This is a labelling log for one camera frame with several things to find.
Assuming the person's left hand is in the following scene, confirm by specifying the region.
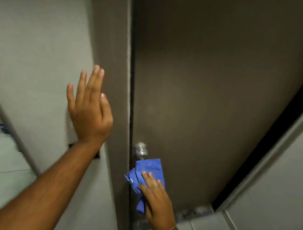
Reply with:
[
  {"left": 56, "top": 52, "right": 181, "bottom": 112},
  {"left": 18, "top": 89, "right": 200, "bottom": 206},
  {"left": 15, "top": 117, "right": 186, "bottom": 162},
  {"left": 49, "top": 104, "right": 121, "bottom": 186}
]
[{"left": 61, "top": 62, "right": 119, "bottom": 149}]

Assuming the person's right hand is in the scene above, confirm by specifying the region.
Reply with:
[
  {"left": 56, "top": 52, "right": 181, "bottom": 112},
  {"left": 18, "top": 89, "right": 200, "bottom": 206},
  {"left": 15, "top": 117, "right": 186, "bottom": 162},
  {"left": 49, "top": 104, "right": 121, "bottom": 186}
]
[{"left": 132, "top": 170, "right": 182, "bottom": 230}]

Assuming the blue microfibre cloth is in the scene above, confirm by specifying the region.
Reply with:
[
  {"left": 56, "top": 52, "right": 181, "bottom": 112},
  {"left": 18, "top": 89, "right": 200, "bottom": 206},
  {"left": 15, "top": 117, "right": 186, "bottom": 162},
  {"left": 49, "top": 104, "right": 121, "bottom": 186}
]
[{"left": 120, "top": 155, "right": 169, "bottom": 217}]

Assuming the person's left forearm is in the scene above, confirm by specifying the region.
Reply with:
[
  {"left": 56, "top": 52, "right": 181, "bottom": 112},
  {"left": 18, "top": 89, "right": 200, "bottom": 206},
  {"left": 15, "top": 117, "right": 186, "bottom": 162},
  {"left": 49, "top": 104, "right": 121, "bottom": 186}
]
[{"left": 0, "top": 132, "right": 103, "bottom": 230}]

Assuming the silver door knob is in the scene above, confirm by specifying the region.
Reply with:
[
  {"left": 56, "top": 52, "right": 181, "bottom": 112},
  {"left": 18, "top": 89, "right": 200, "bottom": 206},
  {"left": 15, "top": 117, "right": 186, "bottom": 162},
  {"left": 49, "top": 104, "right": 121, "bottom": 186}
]
[{"left": 133, "top": 141, "right": 150, "bottom": 161}]

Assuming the small blue object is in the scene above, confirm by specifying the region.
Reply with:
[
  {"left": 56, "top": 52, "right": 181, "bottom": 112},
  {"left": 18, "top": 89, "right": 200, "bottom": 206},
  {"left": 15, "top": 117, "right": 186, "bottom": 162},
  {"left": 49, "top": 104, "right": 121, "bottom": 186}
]
[{"left": 0, "top": 123, "right": 12, "bottom": 135}]

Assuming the dark brown door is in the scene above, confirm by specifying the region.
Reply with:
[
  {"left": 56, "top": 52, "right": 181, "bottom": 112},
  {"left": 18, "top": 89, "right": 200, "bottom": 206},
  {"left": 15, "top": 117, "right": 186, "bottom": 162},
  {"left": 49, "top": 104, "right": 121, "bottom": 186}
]
[{"left": 110, "top": 0, "right": 303, "bottom": 230}]

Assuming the brown door frame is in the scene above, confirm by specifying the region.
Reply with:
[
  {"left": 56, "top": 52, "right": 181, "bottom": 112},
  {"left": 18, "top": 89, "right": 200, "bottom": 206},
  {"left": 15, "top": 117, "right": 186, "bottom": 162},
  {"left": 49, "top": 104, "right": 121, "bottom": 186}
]
[{"left": 62, "top": 0, "right": 155, "bottom": 230}]

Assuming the black wall plate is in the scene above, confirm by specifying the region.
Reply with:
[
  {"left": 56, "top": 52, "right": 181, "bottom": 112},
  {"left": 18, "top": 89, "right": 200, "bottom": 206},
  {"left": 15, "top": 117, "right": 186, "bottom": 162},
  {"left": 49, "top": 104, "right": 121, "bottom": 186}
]
[{"left": 67, "top": 142, "right": 102, "bottom": 160}]

